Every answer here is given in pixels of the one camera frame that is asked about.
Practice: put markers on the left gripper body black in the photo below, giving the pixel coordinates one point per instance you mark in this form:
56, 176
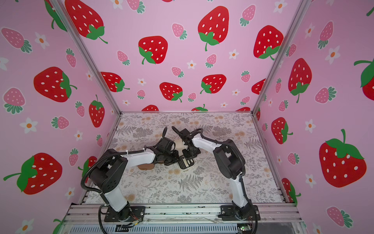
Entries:
170, 158

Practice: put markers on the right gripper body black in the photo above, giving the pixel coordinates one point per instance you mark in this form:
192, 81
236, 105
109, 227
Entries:
189, 155

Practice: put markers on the black tray cream case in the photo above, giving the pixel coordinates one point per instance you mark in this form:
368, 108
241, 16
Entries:
185, 163

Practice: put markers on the tan brown case lid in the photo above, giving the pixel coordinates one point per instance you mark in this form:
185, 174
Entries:
146, 166

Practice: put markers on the cream case lid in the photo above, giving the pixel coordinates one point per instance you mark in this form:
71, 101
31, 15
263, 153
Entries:
178, 144

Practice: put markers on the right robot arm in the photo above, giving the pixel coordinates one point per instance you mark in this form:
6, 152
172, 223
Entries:
230, 162

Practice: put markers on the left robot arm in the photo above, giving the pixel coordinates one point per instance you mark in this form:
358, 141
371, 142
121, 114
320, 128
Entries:
105, 175

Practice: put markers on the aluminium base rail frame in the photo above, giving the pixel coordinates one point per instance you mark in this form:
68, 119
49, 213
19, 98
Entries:
269, 218

